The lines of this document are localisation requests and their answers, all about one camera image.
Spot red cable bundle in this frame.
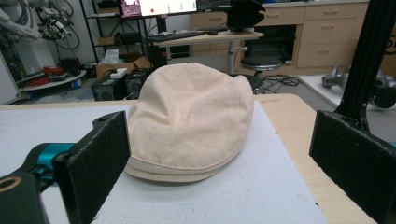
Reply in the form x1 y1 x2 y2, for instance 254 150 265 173
22 65 68 88

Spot black computer case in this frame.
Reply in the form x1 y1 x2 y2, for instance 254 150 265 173
91 77 127 102

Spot round white side table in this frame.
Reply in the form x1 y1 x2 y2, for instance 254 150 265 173
16 69 88 93

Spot computer monitor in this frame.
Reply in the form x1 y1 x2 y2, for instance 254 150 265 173
119 0 199 19

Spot black device on desk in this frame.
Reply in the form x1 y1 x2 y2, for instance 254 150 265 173
225 0 266 34

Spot brown cardboard box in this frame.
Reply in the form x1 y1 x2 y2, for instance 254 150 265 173
94 55 153 80

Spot black metal stand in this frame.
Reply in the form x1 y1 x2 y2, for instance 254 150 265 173
333 0 396 132

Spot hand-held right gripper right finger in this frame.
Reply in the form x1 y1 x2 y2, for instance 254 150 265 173
308 109 396 224

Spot white table mat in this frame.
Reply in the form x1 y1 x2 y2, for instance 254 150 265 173
0 100 329 224

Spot wooden drawer cabinet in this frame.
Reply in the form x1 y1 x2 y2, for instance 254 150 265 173
190 0 371 70

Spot black keyboard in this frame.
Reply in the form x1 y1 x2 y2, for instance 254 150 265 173
148 30 207 43

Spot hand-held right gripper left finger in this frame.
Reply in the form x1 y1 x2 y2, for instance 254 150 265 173
51 110 132 224

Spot black wire shelf rack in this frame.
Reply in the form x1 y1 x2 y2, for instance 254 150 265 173
79 0 151 64

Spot black round stool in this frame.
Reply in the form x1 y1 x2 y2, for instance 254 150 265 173
240 55 284 79

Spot beige cap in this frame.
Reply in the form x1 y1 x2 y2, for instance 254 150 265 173
123 62 255 183

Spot silver metal device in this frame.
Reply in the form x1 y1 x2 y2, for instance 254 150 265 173
321 64 352 90

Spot wooden office desk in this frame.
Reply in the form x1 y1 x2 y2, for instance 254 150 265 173
152 30 265 76

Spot black floor cables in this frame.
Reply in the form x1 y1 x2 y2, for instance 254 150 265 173
262 74 303 95

